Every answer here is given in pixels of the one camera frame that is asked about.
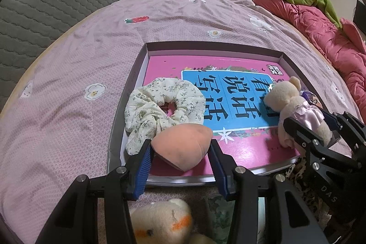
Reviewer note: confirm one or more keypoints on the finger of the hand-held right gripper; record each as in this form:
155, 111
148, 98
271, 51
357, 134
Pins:
296, 129
328, 119

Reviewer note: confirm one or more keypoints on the purple cartoon wipes packet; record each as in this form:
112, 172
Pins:
310, 96

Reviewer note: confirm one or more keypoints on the purple printed blanket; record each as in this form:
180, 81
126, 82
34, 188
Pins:
71, 75

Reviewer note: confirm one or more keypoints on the clear plastic packet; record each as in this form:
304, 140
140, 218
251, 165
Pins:
218, 218

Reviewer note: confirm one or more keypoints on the shallow cardboard box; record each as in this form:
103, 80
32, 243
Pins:
131, 89

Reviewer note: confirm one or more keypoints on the cream floral scrunchie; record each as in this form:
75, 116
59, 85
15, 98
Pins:
148, 106

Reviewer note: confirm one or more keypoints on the pink quilt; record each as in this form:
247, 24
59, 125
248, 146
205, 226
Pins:
328, 41

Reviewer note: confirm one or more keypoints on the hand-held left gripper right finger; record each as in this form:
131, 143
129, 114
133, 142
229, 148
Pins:
218, 169

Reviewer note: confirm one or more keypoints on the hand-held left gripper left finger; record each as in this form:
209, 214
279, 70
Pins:
143, 169

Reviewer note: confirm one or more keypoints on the pink and blue book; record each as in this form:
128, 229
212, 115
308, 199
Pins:
165, 66

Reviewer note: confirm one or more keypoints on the peach plush toy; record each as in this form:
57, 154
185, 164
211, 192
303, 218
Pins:
180, 144

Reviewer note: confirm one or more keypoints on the black television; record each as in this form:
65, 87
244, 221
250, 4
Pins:
360, 15

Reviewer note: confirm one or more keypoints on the teddy bear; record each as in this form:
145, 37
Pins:
160, 221
283, 95

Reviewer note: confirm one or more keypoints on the leopard print scrunchie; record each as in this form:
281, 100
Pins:
296, 175

